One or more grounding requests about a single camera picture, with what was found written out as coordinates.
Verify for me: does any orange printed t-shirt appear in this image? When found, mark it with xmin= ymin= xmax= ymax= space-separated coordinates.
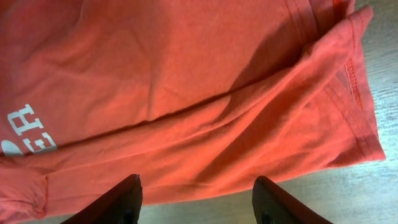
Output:
xmin=1 ymin=0 xmax=385 ymax=223

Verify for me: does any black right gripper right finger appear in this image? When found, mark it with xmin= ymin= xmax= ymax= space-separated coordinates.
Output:
xmin=252 ymin=176 xmax=331 ymax=224

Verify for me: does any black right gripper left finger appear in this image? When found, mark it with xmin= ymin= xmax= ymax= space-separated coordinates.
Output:
xmin=62 ymin=174 xmax=143 ymax=224

